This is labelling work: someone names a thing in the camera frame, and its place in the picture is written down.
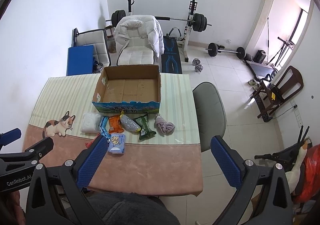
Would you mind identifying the white chair with black frame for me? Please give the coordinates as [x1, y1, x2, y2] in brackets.
[72, 28, 111, 67]

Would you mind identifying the white puffer jacket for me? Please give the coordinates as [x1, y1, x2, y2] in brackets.
[114, 15, 164, 59]

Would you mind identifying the blue cartoon tissue pack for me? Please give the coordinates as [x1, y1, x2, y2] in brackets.
[107, 133, 126, 155]

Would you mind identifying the plush goose toy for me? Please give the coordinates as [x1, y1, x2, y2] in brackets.
[285, 137, 312, 196]

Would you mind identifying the black treadmill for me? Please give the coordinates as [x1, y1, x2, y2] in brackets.
[244, 50, 278, 81]

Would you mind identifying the green snack bag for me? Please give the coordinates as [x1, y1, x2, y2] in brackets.
[133, 114, 156, 142]

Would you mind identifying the orange snack bag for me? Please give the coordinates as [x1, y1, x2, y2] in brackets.
[108, 114, 124, 134]

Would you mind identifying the orange red plastic bag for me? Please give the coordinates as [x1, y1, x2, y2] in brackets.
[293, 144, 320, 203]

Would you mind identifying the grey green chair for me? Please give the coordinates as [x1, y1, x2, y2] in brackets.
[193, 82, 227, 152]

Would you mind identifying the dark wooden chair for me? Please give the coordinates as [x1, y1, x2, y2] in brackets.
[250, 66, 304, 122]

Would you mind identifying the white padded chair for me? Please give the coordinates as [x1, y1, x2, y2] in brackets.
[117, 29, 156, 66]

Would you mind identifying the blue foil snack pack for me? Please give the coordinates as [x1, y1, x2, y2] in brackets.
[99, 116, 110, 140]

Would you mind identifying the loaded barbell on rack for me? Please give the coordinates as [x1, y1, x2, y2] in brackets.
[106, 10, 212, 33]

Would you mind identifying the red snack bag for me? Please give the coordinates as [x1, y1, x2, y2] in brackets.
[85, 140, 94, 149]

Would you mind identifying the grey rolled cloth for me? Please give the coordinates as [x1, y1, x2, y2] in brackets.
[154, 113, 175, 137]

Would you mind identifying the silver yellow scrubber pack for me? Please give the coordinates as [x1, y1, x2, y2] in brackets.
[120, 111, 141, 133]

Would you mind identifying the open cardboard box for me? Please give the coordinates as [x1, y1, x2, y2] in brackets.
[92, 64, 161, 114]

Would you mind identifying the weight bench rack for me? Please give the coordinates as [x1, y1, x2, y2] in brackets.
[126, 0, 201, 63]

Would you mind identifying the barbell on floor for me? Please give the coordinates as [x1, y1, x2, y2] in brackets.
[206, 42, 246, 60]

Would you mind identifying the chrome dumbbell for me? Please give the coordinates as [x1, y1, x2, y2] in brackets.
[192, 58, 203, 73]

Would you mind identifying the blue folded mat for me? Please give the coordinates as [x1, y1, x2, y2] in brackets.
[66, 45, 94, 76]

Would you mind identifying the white soft pack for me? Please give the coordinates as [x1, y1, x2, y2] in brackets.
[80, 112, 101, 133]

